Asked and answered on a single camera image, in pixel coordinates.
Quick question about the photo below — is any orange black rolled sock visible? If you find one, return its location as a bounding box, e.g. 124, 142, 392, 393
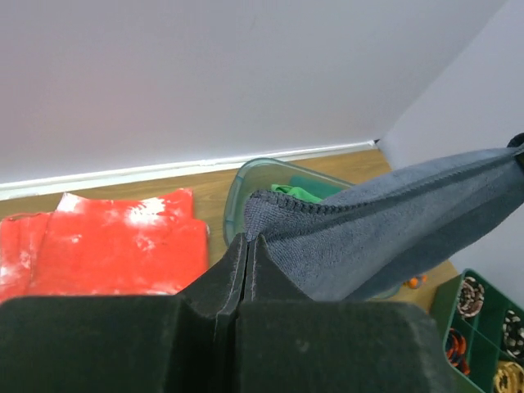
445, 328, 470, 376

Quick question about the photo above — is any yellow rolled sock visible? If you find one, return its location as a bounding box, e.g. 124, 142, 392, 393
494, 361, 524, 393

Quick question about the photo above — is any teal plastic basket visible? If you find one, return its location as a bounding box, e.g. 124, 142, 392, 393
222, 157, 402, 300

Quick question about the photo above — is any red white folded towel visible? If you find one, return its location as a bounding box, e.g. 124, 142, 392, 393
1, 188, 209, 301

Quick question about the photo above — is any green towel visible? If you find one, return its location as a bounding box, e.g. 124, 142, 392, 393
270, 184, 322, 203

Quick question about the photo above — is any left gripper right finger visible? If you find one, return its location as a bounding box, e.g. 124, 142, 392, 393
235, 238, 456, 392

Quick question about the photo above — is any grey orange towel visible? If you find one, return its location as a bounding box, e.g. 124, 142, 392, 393
404, 274, 427, 290

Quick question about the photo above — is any rolled patterned sock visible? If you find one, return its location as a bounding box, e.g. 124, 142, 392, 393
502, 309, 523, 360
456, 276, 485, 318

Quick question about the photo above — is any dark blue towel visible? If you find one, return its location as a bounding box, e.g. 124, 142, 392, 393
246, 147, 523, 282

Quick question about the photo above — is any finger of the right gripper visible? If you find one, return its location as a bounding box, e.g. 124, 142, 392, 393
507, 133, 524, 169

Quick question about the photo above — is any green divided organizer box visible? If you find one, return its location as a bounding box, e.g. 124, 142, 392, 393
430, 269, 523, 393

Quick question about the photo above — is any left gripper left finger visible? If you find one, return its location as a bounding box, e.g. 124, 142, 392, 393
1, 234, 247, 392

